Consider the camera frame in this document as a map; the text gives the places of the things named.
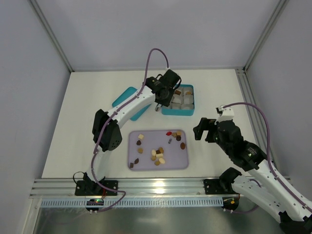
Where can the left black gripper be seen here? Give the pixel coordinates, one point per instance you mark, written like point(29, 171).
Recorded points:
point(161, 102)

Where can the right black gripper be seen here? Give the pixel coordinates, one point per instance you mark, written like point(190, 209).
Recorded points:
point(207, 131)

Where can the brown oval chocolate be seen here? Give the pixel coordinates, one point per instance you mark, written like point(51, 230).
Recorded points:
point(183, 146)

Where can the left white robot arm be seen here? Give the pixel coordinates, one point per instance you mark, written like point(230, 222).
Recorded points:
point(107, 126)

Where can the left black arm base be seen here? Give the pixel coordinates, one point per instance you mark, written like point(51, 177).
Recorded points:
point(85, 186)

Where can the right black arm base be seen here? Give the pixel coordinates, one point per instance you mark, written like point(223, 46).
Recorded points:
point(219, 185)

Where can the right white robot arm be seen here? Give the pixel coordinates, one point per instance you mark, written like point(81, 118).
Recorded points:
point(277, 197)

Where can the teal chocolate box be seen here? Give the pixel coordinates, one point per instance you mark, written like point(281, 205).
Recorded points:
point(181, 105)

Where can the lilac plastic tray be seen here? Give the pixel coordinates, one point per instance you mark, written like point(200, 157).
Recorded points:
point(175, 158)

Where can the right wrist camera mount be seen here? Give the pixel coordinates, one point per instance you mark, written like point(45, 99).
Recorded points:
point(225, 113)

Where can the right aluminium frame post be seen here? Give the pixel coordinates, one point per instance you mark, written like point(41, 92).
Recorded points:
point(256, 119)

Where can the aluminium frame post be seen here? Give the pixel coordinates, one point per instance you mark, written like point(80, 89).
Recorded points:
point(50, 33)
point(256, 119)

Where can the left aluminium frame post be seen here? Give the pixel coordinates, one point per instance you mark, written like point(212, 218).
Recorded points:
point(50, 33)

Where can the aluminium mounting rail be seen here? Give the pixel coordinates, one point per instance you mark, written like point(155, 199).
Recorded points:
point(62, 188)

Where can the slotted cable duct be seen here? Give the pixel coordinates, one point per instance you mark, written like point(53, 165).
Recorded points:
point(133, 202)

